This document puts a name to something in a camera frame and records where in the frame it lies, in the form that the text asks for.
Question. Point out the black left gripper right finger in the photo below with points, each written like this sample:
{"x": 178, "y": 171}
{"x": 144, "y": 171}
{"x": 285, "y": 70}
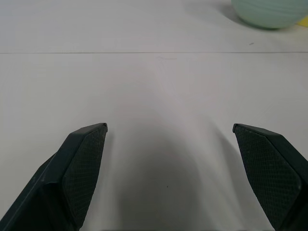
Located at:
{"x": 272, "y": 173}

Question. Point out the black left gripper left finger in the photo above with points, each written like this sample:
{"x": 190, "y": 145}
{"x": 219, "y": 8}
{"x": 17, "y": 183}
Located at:
{"x": 72, "y": 173}

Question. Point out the light green bowl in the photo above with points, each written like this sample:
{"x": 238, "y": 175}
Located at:
{"x": 267, "y": 12}

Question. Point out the yellow object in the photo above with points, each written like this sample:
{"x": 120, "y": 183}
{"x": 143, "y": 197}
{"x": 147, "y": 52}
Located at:
{"x": 304, "y": 22}

